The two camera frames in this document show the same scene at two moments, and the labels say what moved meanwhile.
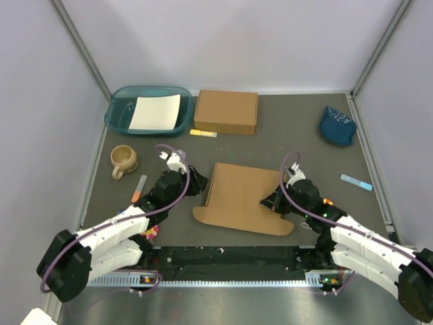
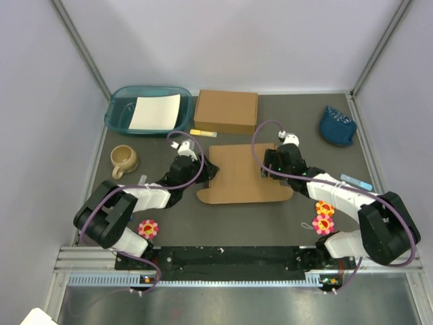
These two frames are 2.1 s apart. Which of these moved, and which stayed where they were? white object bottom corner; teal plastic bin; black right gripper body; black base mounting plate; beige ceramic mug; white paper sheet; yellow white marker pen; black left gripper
Moved: black left gripper; black right gripper body
Stayed: white paper sheet; teal plastic bin; black base mounting plate; yellow white marker pen; beige ceramic mug; white object bottom corner
